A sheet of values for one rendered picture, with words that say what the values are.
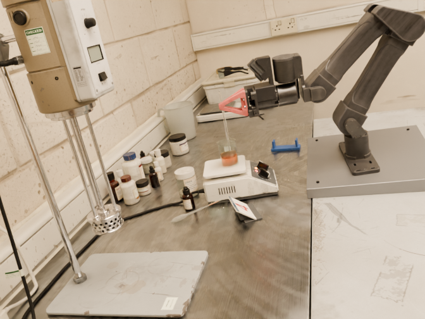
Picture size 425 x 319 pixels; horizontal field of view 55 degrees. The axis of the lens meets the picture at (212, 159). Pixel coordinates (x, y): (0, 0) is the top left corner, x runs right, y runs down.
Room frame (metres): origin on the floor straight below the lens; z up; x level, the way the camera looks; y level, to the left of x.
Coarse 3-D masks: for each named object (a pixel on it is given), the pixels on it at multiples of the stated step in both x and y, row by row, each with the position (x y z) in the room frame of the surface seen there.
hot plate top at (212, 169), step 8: (216, 160) 1.12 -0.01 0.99; (240, 160) 1.08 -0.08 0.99; (208, 168) 1.06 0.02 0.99; (216, 168) 1.05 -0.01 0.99; (224, 168) 1.04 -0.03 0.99; (232, 168) 1.03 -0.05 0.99; (240, 168) 1.02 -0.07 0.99; (208, 176) 1.01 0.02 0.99; (216, 176) 1.01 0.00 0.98; (224, 176) 1.01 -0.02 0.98
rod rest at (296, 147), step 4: (296, 140) 1.29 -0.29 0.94; (272, 144) 1.33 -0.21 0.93; (296, 144) 1.29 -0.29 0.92; (272, 148) 1.33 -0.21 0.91; (276, 148) 1.32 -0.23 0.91; (280, 148) 1.32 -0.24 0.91; (284, 148) 1.31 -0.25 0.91; (288, 148) 1.30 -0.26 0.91; (292, 148) 1.30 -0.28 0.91; (296, 148) 1.29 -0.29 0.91
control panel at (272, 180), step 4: (252, 164) 1.09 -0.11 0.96; (256, 164) 1.10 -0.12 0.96; (252, 168) 1.06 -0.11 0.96; (268, 168) 1.10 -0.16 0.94; (272, 168) 1.11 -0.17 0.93; (252, 172) 1.03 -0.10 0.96; (256, 172) 1.04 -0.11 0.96; (272, 172) 1.08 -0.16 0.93; (252, 176) 1.00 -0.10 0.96; (256, 176) 1.01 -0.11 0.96; (272, 176) 1.05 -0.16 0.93; (264, 180) 1.00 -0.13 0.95; (268, 180) 1.00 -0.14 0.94; (272, 180) 1.01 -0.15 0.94
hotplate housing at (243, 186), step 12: (204, 180) 1.03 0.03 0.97; (216, 180) 1.01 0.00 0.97; (228, 180) 1.00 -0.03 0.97; (240, 180) 1.00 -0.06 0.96; (252, 180) 0.99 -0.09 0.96; (204, 192) 1.05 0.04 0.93; (216, 192) 1.00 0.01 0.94; (228, 192) 1.00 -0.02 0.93; (240, 192) 1.00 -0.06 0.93; (252, 192) 0.99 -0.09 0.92; (264, 192) 0.99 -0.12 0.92; (276, 192) 0.99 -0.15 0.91
